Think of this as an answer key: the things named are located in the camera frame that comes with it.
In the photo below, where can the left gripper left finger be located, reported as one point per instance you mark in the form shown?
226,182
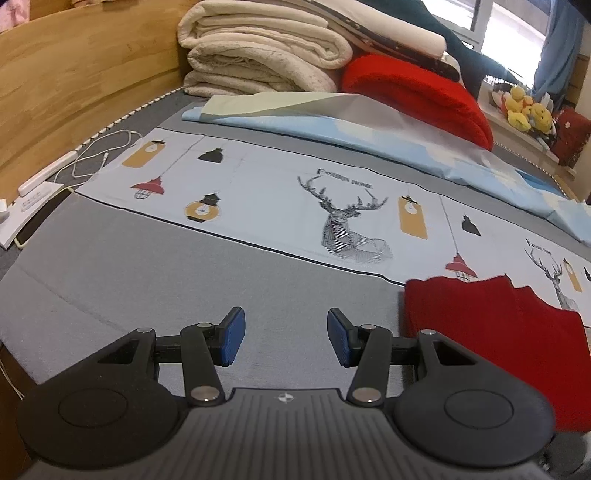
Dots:
224,339

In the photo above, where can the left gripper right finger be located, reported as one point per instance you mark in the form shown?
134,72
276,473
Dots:
348,341

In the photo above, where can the dark red knitted sweater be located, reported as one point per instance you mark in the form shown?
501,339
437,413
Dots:
512,327

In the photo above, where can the printed deer bed sheet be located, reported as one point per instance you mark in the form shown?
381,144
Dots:
333,214

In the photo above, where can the smartphone yellow case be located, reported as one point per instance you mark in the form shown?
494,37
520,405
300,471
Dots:
32,225

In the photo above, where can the light blue folded quilt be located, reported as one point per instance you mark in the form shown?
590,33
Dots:
365,125

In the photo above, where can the white power strip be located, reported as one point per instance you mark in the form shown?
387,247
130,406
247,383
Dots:
29,185

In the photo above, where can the bright red fleece blanket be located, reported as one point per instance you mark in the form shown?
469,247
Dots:
419,93

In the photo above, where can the yellow plush toys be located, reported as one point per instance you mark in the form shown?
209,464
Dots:
524,114

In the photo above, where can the cream folded blankets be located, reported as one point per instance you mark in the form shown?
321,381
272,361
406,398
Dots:
249,47

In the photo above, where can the dark teal garment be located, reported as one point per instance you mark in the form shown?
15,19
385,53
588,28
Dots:
475,66

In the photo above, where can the dark red cushion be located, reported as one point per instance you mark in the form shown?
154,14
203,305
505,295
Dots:
572,134

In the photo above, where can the blue curtain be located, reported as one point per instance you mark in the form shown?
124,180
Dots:
560,50

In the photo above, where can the wooden bed frame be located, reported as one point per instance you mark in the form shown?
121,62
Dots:
72,70

